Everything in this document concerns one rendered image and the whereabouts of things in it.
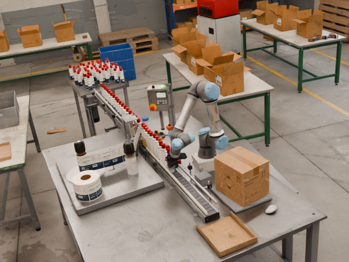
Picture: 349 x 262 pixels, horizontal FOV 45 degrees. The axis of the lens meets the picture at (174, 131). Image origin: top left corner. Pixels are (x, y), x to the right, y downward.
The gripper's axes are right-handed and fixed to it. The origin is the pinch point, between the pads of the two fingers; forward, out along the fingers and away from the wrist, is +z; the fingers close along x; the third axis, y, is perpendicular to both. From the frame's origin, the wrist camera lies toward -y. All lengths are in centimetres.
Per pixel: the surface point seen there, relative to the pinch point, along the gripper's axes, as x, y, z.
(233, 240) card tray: 77, -1, -33
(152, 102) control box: -50, -1, -21
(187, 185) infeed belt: 20.5, -0.8, -5.5
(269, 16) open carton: -331, -369, 191
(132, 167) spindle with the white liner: -11.8, 29.2, 1.8
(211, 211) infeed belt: 52, -1, -24
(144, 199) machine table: 15.5, 30.7, 3.2
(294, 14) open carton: -282, -372, 149
